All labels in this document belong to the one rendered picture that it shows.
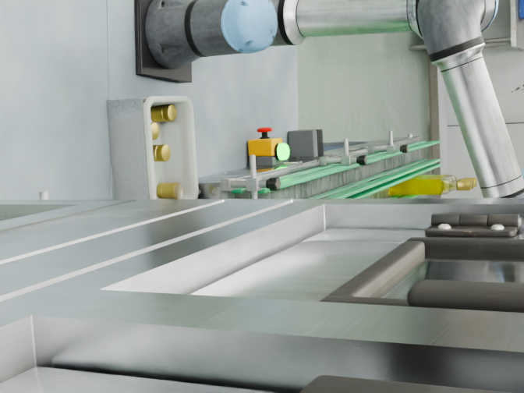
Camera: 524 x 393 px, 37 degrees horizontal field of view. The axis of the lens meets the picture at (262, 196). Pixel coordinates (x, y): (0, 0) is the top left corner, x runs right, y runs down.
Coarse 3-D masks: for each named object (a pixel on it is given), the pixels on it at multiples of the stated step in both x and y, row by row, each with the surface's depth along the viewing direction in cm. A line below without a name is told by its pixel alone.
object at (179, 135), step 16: (160, 96) 150; (176, 96) 155; (144, 112) 146; (176, 112) 161; (192, 112) 160; (160, 128) 163; (176, 128) 162; (192, 128) 161; (160, 144) 163; (176, 144) 162; (192, 144) 161; (176, 160) 162; (192, 160) 161; (160, 176) 162; (176, 176) 163; (192, 176) 162; (192, 192) 162
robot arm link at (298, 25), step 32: (288, 0) 160; (320, 0) 158; (352, 0) 154; (384, 0) 151; (416, 0) 146; (288, 32) 161; (320, 32) 160; (352, 32) 157; (384, 32) 155; (416, 32) 150
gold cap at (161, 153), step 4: (164, 144) 156; (156, 148) 156; (160, 148) 155; (164, 148) 156; (168, 148) 157; (156, 152) 155; (160, 152) 155; (164, 152) 156; (168, 152) 157; (156, 156) 156; (160, 156) 155; (164, 156) 156; (168, 156) 157; (156, 160) 156; (160, 160) 156; (164, 160) 156
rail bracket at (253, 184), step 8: (256, 176) 160; (224, 184) 162; (232, 184) 162; (240, 184) 161; (248, 184) 160; (256, 184) 159; (264, 184) 159; (272, 184) 157; (280, 184) 159; (256, 192) 160
